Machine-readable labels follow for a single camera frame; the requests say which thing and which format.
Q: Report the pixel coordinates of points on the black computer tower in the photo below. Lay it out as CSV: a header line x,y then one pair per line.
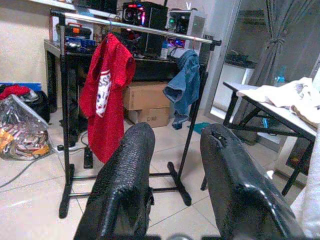
x,y
152,20

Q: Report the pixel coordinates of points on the clear water bottle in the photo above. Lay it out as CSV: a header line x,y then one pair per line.
x,y
280,77

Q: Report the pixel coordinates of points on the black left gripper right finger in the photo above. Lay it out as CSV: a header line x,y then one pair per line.
x,y
237,185

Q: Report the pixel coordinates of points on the chrome clothes rail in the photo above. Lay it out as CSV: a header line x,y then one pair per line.
x,y
150,30

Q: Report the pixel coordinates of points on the red crumpled cloth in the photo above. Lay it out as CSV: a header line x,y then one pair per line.
x,y
12,90

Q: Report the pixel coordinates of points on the black fabric bag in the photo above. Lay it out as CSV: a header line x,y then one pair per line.
x,y
41,105

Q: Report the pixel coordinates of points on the grey curtain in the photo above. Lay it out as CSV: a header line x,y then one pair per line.
x,y
282,50

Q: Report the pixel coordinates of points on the large cardboard box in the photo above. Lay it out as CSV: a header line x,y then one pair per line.
x,y
147,96

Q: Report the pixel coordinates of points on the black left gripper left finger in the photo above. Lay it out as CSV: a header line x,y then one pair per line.
x,y
125,180

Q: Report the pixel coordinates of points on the plain red garment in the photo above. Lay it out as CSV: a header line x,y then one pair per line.
x,y
110,112

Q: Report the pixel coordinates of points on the black clothes rack stand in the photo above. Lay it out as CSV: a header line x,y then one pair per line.
x,y
65,125

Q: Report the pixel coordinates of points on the white bottle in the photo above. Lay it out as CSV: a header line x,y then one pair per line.
x,y
164,51

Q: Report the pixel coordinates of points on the black table leg frame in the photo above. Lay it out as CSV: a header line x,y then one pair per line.
x,y
250,127

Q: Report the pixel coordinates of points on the blue flat box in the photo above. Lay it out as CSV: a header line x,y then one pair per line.
x,y
30,84

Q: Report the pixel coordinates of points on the clear plastic snack bag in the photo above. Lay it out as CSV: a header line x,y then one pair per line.
x,y
22,135

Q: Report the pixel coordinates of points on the black orange toolbox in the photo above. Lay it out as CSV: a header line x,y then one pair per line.
x,y
80,31

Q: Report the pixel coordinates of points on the black glossy desk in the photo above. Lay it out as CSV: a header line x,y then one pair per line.
x,y
150,68

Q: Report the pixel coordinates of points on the black power strip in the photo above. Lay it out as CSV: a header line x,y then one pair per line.
x,y
88,157

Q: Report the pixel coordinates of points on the blue denim skirt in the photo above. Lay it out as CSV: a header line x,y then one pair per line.
x,y
186,87

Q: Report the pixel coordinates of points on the cardboard box with black print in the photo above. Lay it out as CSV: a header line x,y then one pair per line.
x,y
152,117

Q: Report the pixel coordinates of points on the white hooded jacket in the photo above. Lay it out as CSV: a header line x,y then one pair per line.
x,y
280,95

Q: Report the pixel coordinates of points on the aluminium sliding door frame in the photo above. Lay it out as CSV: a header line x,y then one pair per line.
x,y
222,62

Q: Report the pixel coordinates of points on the teal floor mat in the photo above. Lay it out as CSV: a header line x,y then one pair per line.
x,y
202,127

